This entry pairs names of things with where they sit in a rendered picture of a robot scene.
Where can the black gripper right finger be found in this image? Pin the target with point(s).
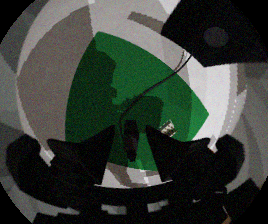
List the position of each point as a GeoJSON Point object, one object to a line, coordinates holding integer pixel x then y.
{"type": "Point", "coordinates": [169, 153]}

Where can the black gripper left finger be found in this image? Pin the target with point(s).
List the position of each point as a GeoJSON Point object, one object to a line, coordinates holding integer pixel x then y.
{"type": "Point", "coordinates": [92, 153]}

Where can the black connector plug with cable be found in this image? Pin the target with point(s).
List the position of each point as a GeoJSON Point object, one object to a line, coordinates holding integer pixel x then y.
{"type": "Point", "coordinates": [130, 133]}

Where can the green flat circuit board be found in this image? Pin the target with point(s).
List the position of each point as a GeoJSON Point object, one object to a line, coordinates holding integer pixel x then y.
{"type": "Point", "coordinates": [111, 74]}

